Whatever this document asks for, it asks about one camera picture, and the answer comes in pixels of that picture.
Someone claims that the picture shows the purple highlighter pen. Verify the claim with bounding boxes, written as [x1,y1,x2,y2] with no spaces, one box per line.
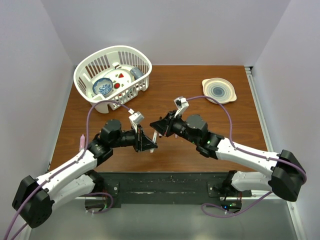
[79,134,86,151]

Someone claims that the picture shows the aluminium frame rail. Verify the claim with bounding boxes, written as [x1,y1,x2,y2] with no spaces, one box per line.
[244,66,307,240]

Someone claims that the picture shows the white strawberry plate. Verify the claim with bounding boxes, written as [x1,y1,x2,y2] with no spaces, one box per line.
[103,68,135,92]

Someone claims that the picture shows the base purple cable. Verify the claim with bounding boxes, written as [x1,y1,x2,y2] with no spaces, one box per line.
[201,191,273,219]
[84,191,115,215]

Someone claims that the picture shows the white plastic dish basket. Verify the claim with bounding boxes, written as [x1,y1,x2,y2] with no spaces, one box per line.
[73,45,153,105]

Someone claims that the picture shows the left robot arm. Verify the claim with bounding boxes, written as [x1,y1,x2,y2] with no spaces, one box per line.
[12,119,158,228]

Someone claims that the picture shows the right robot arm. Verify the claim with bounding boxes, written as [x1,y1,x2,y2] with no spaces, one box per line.
[150,111,306,202]

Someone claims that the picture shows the blue patterned bowl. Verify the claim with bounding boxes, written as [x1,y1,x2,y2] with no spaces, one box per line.
[92,77,113,96]

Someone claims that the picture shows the grey blue cup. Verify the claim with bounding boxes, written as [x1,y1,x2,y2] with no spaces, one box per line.
[129,67,144,80]

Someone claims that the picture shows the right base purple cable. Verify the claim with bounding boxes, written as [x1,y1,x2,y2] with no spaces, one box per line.
[201,191,273,219]

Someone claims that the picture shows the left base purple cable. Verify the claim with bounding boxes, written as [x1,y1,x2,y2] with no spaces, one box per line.
[84,191,115,215]

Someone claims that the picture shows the white pink-end marker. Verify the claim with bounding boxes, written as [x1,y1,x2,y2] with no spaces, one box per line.
[150,130,158,154]

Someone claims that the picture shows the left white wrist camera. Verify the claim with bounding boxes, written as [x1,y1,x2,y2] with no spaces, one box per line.
[129,111,145,132]

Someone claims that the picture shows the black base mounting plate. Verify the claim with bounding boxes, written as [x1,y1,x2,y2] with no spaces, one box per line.
[44,171,253,209]

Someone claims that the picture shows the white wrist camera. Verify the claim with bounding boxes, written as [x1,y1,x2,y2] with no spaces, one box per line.
[174,96,189,118]
[129,111,145,132]

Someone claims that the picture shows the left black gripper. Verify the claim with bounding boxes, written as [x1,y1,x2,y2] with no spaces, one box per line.
[110,123,157,151]

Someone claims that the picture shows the beige plate blue rings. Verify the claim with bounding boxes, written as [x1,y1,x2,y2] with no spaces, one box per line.
[201,77,238,105]

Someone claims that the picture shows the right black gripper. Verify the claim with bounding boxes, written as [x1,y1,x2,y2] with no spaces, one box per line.
[149,112,199,146]

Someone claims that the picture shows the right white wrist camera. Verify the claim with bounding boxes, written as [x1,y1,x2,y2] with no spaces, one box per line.
[174,96,189,118]

